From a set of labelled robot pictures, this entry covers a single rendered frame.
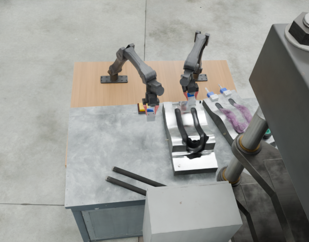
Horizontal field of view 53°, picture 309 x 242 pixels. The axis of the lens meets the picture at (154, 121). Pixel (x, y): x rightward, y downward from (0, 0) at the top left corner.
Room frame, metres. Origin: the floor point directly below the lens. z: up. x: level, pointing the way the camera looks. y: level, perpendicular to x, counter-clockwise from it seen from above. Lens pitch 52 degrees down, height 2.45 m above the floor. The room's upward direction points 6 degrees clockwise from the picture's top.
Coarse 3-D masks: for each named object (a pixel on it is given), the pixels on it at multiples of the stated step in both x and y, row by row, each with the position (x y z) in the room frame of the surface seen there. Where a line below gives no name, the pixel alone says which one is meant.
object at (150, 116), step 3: (150, 108) 1.26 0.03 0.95; (147, 111) 1.23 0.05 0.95; (150, 111) 1.23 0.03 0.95; (153, 111) 1.23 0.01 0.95; (147, 114) 1.20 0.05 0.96; (150, 114) 1.20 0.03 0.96; (153, 114) 1.20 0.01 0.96; (147, 117) 1.18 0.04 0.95; (150, 117) 1.18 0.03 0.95; (153, 117) 1.19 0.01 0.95; (147, 120) 1.18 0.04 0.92; (150, 120) 1.18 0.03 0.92; (153, 120) 1.19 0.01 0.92
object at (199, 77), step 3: (180, 75) 1.73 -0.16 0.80; (195, 75) 1.69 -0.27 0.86; (198, 75) 1.70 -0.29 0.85; (201, 75) 1.75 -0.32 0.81; (204, 75) 1.75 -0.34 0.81; (195, 78) 1.69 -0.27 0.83; (198, 78) 1.70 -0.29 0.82; (201, 78) 1.72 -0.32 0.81; (204, 78) 1.72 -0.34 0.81; (207, 78) 1.72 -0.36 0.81; (195, 81) 1.69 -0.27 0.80; (198, 81) 1.69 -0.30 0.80; (201, 81) 1.70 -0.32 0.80
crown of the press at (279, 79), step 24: (288, 24) 0.68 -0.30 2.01; (264, 48) 0.68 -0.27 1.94; (288, 48) 0.60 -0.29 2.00; (264, 72) 0.63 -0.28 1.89; (288, 72) 0.55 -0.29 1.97; (264, 96) 0.59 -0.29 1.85; (288, 96) 0.51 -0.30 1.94; (288, 120) 0.47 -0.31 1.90; (288, 144) 0.43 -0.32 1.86; (288, 168) 0.39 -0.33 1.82
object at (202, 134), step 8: (176, 112) 1.30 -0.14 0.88; (192, 112) 1.31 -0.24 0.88; (176, 120) 1.23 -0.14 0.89; (184, 128) 1.17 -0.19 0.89; (200, 128) 1.18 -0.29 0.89; (184, 136) 1.09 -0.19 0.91; (200, 136) 1.08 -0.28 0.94; (208, 136) 1.08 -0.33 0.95; (192, 144) 1.04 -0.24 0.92; (200, 144) 1.07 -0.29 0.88; (192, 152) 1.00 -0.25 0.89
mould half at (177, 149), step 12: (168, 108) 1.32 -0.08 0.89; (180, 108) 1.33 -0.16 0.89; (168, 120) 1.23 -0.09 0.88; (192, 120) 1.25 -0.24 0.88; (204, 120) 1.26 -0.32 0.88; (168, 132) 1.13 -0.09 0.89; (192, 132) 1.13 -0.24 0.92; (204, 132) 1.13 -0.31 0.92; (168, 144) 1.09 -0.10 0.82; (180, 144) 1.02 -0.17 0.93; (180, 156) 0.98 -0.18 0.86; (192, 156) 0.99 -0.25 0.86; (204, 156) 1.00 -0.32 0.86; (180, 168) 0.90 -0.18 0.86; (192, 168) 0.91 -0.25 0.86; (204, 168) 0.92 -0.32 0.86; (216, 168) 0.93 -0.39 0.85
